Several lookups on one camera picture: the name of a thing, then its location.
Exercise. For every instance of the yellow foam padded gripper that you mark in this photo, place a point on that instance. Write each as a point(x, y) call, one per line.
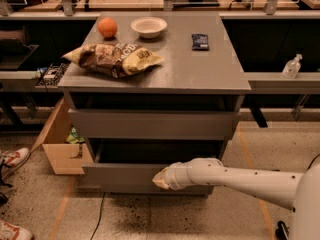
point(172, 176)

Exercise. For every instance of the grey drawer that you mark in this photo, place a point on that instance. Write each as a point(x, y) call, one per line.
point(126, 124)
point(127, 166)

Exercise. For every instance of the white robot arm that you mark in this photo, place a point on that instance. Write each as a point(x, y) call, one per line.
point(297, 192)

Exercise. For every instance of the grey drawer cabinet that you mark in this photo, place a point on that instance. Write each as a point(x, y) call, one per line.
point(186, 81)

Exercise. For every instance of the grey top drawer front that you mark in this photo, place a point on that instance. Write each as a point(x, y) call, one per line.
point(126, 124)

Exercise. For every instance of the wooden box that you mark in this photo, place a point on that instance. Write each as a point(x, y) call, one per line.
point(64, 157)

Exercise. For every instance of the green packet in box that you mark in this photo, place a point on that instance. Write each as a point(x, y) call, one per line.
point(74, 137)

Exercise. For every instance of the yellow brown chip bag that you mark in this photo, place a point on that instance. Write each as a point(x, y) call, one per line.
point(116, 60)

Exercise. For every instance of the black wheel caster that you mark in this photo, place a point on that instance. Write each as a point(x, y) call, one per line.
point(282, 231)

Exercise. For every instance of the dark blue snack packet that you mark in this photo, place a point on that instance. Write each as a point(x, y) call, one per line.
point(200, 42)

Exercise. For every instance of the white red sneaker upper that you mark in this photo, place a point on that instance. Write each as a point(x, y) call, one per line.
point(12, 160)

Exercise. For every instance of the white red sneaker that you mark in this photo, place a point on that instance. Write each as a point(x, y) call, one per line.
point(10, 231)
point(12, 160)

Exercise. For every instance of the white bowl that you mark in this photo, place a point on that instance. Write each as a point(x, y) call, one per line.
point(149, 27)

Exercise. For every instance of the black patterned notebook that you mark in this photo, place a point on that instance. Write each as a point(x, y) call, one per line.
point(50, 76)

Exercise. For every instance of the orange fruit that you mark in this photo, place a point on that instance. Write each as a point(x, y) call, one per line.
point(107, 27)

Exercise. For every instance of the white red sneaker lower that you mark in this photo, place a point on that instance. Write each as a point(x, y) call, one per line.
point(10, 231)

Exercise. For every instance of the clear sanitizer pump bottle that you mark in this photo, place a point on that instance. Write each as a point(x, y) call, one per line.
point(292, 67)

